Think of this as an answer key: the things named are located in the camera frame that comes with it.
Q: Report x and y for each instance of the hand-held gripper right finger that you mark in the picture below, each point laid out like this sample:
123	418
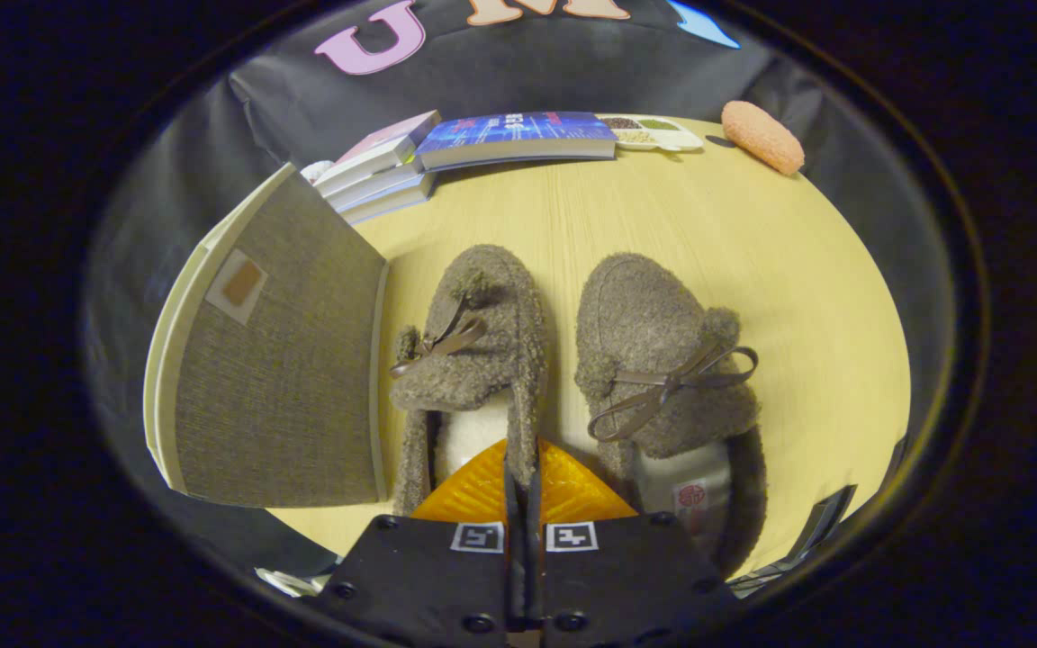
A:
626	576

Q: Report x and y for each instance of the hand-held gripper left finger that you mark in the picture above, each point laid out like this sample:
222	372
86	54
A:
428	576

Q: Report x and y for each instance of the brown fuzzy bow shoe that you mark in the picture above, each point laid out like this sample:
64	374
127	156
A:
653	333
491	333

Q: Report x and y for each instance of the grey fabric storage box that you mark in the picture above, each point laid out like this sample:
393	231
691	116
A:
284	378

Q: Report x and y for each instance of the black table clamp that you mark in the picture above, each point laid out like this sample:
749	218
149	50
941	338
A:
820	522

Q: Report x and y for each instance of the grey paperback book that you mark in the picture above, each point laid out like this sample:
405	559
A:
388	196

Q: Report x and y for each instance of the white paperback book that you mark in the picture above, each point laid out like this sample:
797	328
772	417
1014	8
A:
365	166

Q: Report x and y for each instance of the white fluffy object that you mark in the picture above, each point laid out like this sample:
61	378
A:
316	171

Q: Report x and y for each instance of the white divided grain dish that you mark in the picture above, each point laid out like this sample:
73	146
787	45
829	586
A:
653	135

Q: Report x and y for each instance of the blue cover book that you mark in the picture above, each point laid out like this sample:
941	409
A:
518	133

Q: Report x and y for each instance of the orange fuzzy oval pad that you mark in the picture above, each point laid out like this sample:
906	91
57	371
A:
761	137

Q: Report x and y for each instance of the black backdrop cloth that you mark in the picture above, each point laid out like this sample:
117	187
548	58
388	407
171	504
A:
527	72

